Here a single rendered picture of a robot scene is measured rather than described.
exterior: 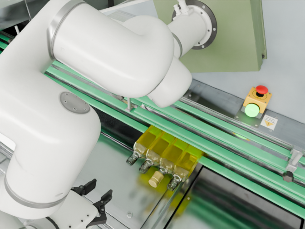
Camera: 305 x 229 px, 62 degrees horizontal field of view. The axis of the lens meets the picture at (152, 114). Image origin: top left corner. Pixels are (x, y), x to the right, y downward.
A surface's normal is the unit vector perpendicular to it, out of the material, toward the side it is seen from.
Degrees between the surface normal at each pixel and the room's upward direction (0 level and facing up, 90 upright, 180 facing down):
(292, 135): 90
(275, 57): 0
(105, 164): 90
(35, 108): 66
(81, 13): 82
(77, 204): 115
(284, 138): 90
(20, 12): 90
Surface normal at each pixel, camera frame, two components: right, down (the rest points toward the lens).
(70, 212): 0.25, -0.86
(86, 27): 0.15, -0.23
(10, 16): 0.84, 0.41
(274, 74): -0.55, 0.57
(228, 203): 0.03, -0.71
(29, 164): -0.29, 0.30
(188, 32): 0.63, -0.16
